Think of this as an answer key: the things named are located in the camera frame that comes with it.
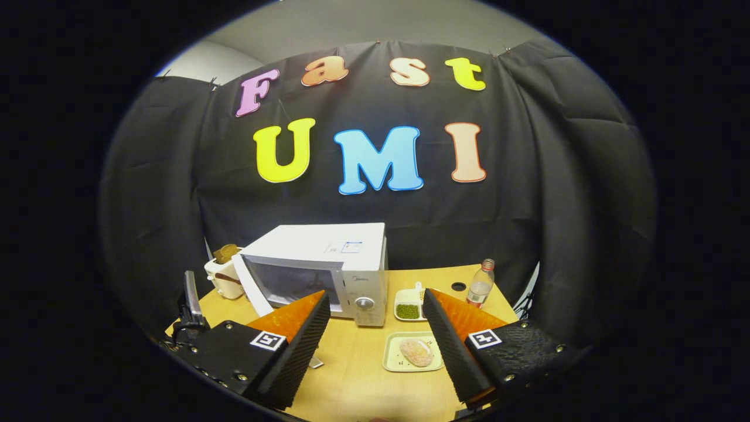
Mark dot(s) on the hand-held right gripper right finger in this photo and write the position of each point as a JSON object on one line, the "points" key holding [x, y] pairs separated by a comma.
{"points": [[451, 357]]}

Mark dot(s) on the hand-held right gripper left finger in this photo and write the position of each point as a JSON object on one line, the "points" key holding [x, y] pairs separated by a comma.
{"points": [[302, 357]]}

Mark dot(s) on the crumb-coated cream bun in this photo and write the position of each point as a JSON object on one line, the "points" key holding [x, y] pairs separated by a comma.
{"points": [[417, 353]]}

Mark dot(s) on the white microwave oven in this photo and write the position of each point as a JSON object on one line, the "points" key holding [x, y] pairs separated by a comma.
{"points": [[316, 240]]}

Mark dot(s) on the white toaster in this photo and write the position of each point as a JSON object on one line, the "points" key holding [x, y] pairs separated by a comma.
{"points": [[222, 281]]}

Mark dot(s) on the pale green square plate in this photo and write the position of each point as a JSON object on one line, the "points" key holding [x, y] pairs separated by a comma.
{"points": [[392, 357]]}

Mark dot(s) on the white divided bean dish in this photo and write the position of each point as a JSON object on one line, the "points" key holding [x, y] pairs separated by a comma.
{"points": [[408, 308]]}

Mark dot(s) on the black table grommet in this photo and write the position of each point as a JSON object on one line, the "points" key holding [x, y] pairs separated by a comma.
{"points": [[459, 286]]}

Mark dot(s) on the clear plastic water bottle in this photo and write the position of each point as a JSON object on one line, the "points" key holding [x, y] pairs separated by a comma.
{"points": [[480, 290]]}

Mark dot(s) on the brown bread slice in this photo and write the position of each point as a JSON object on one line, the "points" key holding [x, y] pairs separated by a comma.
{"points": [[225, 253]]}

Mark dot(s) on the black backdrop cloth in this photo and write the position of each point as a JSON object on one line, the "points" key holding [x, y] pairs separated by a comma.
{"points": [[527, 193]]}

